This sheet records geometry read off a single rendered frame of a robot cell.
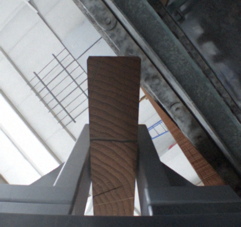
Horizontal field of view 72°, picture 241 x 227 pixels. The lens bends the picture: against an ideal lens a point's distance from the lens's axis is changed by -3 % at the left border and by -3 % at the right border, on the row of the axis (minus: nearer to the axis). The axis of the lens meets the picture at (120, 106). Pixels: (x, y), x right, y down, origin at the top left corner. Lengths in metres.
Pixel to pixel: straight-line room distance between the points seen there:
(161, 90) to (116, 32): 0.13
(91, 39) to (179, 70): 5.87
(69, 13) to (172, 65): 7.04
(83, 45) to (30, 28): 2.51
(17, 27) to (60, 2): 1.96
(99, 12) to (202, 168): 0.32
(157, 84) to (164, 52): 0.06
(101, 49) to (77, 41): 0.84
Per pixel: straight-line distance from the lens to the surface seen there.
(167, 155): 6.26
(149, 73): 0.31
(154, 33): 0.28
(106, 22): 0.32
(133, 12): 0.29
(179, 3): 1.54
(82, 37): 6.21
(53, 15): 7.52
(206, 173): 0.31
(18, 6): 8.08
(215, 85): 1.03
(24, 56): 7.81
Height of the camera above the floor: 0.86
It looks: 9 degrees up
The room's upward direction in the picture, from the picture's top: 128 degrees counter-clockwise
